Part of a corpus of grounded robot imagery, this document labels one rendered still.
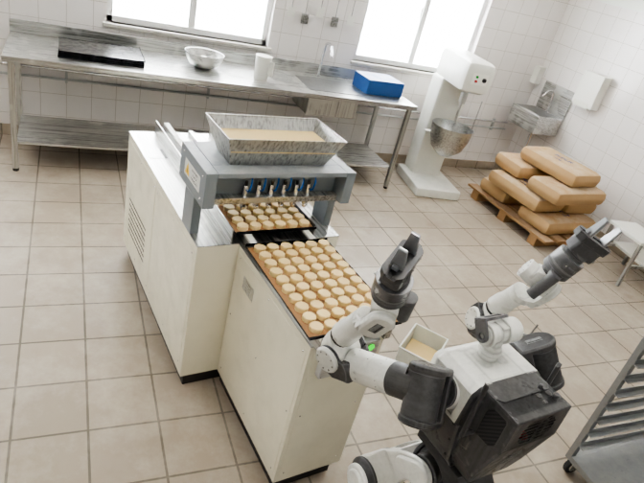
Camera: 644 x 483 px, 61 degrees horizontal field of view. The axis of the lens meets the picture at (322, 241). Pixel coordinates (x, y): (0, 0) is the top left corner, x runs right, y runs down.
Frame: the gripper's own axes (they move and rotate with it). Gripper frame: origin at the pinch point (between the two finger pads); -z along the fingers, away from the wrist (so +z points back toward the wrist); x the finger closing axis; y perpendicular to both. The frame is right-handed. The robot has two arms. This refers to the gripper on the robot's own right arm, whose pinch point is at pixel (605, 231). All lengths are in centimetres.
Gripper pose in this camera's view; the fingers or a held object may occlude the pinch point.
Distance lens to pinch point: 171.4
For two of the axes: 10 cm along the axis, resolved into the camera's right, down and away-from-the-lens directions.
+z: -5.7, 6.3, 5.2
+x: -8.2, -5.0, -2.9
